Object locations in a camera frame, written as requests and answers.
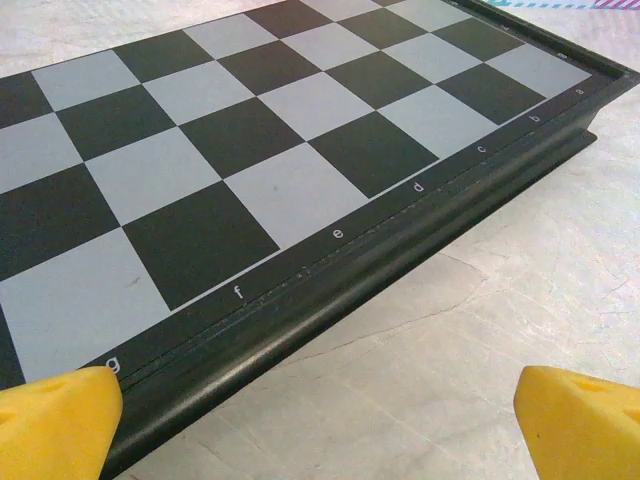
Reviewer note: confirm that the black and grey chessboard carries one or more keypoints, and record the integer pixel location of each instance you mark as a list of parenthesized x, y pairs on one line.
[(300, 150)]

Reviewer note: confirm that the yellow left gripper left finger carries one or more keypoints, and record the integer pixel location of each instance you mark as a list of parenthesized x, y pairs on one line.
[(50, 430)]

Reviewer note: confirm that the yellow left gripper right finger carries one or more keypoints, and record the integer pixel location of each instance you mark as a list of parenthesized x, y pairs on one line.
[(580, 430)]

